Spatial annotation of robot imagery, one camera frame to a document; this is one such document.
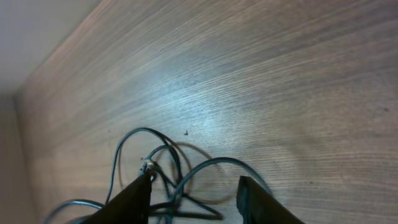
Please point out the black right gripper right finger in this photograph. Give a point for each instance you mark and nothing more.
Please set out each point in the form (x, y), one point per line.
(259, 207)

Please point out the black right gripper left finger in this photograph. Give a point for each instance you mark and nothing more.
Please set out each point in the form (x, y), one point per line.
(130, 206)

